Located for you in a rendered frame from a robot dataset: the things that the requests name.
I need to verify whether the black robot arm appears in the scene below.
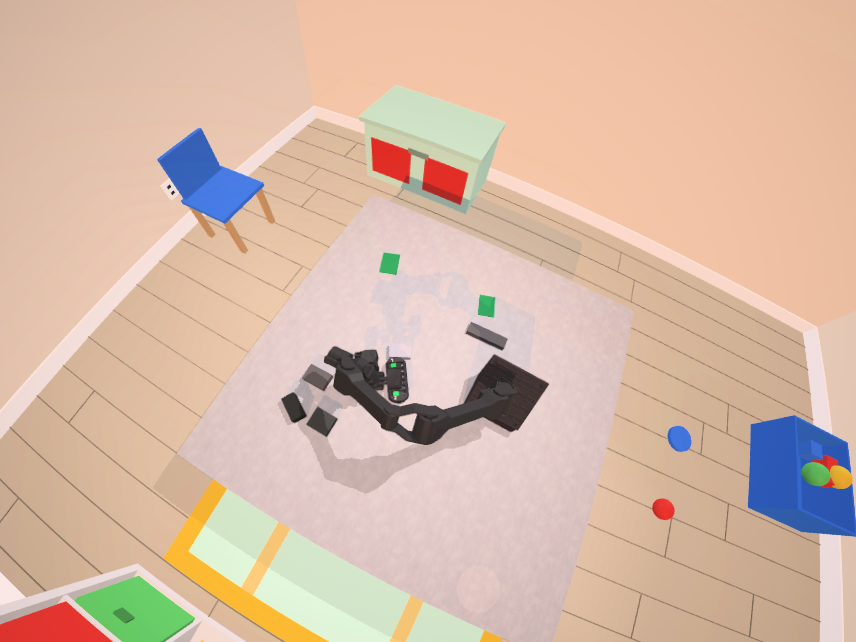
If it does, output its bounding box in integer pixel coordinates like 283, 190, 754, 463
324, 346, 518, 445

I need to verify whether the small green block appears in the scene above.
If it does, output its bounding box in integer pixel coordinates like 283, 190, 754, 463
478, 294, 495, 317

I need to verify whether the flat green rectangular plate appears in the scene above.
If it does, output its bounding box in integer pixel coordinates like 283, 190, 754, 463
379, 253, 400, 275

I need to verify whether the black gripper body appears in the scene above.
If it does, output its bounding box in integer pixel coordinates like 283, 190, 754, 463
366, 368, 402, 390

